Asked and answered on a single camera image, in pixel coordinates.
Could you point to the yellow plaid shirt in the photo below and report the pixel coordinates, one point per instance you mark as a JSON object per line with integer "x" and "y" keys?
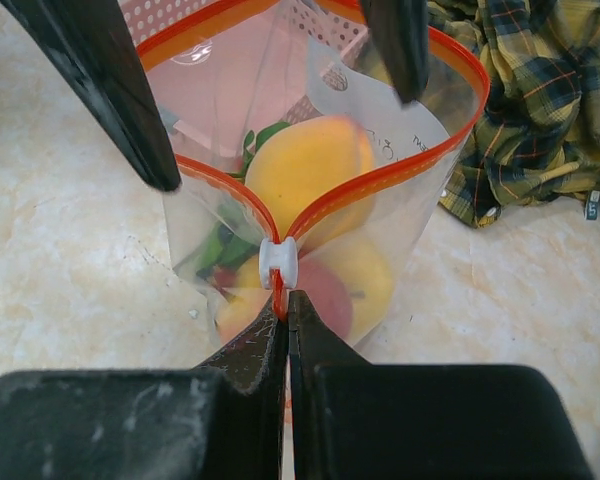
{"x": 538, "y": 137}

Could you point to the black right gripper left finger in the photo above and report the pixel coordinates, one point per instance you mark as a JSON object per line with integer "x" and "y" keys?
{"x": 222, "y": 419}

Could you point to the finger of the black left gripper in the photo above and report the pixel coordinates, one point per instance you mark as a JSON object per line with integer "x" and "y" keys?
{"x": 89, "y": 44}
{"x": 399, "y": 31}

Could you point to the clear orange-zipper zip bag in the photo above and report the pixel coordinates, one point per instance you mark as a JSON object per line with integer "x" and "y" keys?
{"x": 416, "y": 148}

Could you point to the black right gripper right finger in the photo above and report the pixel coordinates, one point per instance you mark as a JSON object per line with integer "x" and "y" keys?
{"x": 353, "y": 419}

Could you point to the yellow-orange toy peach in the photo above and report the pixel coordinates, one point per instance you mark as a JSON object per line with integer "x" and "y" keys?
{"x": 301, "y": 163}

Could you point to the red toy cherry bunch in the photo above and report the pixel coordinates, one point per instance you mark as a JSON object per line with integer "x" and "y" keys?
{"x": 231, "y": 241}

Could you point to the yellow toy fruit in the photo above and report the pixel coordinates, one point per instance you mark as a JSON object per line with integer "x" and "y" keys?
{"x": 367, "y": 276}

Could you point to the pink plastic basket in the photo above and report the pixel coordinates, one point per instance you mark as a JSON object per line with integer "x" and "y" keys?
{"x": 218, "y": 69}

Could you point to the red toy fruit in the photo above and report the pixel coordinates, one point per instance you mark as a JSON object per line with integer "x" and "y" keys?
{"x": 325, "y": 290}

